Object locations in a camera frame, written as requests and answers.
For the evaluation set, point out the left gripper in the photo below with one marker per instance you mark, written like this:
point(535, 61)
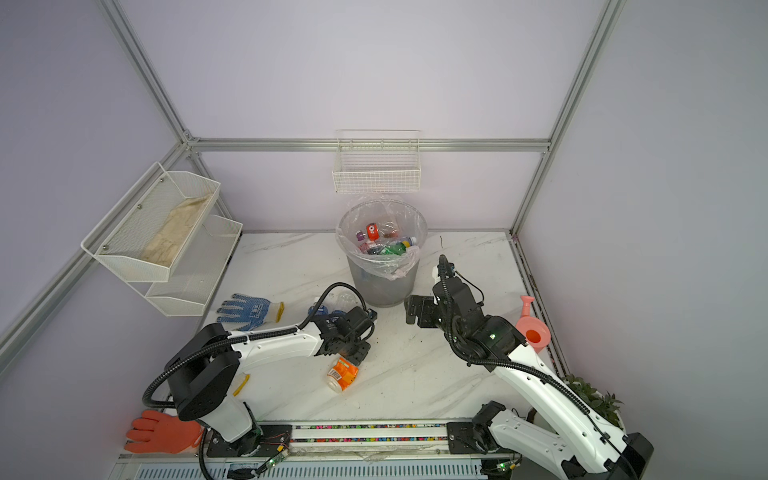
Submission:
point(358, 359)

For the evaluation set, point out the red label purple-cap bottle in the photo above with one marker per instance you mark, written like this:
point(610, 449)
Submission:
point(368, 236)

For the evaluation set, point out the yellow-cap clear bottle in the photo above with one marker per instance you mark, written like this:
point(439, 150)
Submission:
point(342, 375)

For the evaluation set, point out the red label clear bottle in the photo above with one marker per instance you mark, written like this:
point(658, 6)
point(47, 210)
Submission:
point(389, 230)

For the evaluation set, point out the potted green plant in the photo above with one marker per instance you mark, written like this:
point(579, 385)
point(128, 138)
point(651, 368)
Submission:
point(605, 404)

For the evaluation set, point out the white mesh upper shelf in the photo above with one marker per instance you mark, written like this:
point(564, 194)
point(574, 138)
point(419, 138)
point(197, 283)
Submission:
point(118, 241)

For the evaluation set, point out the white mesh shelf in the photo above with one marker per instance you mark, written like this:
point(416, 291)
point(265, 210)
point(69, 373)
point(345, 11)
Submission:
point(118, 241)
point(197, 275)

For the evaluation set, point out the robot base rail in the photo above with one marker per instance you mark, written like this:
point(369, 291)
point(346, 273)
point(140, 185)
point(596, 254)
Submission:
point(361, 438)

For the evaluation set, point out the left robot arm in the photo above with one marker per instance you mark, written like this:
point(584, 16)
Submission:
point(203, 374)

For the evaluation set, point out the grey mesh waste bin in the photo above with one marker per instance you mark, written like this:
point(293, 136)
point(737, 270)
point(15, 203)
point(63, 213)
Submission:
point(381, 292)

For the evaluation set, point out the white wire wall basket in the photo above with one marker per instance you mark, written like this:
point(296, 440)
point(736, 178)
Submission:
point(372, 161)

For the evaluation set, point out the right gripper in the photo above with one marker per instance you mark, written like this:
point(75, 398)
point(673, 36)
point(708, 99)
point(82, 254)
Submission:
point(423, 303)

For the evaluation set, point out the white-cap blue label bottle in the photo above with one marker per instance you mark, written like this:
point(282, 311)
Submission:
point(319, 307)

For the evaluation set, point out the beige cloth in shelf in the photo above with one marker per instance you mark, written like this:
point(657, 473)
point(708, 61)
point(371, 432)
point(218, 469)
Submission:
point(167, 243)

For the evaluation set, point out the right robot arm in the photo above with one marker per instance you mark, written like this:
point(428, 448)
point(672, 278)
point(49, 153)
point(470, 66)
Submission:
point(578, 443)

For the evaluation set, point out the clear plastic bin liner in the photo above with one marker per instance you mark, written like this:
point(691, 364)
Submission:
point(379, 210)

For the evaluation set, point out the pink watering can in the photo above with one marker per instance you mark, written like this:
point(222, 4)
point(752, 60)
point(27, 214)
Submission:
point(535, 331)

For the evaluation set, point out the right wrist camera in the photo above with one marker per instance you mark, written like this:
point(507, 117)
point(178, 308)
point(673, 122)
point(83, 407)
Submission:
point(446, 269)

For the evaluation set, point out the green plastic bottle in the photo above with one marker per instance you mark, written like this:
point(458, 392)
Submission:
point(399, 246)

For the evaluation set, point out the blue dotted work glove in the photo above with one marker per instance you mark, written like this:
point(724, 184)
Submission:
point(248, 313)

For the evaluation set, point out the orange rubber glove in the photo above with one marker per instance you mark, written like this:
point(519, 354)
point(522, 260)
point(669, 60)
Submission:
point(157, 432)

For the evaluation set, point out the white mesh lower shelf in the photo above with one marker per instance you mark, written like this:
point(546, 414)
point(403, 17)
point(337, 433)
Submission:
point(197, 275)

